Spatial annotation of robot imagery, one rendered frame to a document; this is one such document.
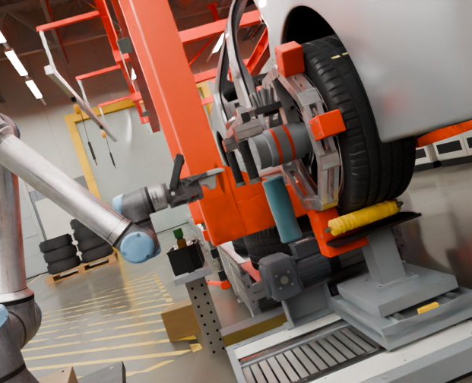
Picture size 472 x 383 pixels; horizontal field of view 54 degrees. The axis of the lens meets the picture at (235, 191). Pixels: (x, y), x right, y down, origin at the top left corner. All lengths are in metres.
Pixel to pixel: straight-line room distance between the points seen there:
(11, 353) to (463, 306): 1.40
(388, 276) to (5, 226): 1.33
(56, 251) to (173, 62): 8.08
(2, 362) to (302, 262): 1.19
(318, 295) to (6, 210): 1.37
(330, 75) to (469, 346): 0.93
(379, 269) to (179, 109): 1.11
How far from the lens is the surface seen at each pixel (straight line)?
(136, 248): 1.34
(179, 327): 2.83
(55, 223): 12.71
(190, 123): 2.14
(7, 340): 1.45
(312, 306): 2.22
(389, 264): 1.83
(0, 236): 1.56
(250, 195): 2.16
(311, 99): 1.51
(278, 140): 1.67
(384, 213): 1.71
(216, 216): 2.12
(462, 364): 1.62
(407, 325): 1.67
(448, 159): 7.24
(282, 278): 1.98
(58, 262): 10.06
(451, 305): 1.74
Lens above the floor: 0.78
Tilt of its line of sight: 1 degrees down
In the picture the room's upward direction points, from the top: 19 degrees counter-clockwise
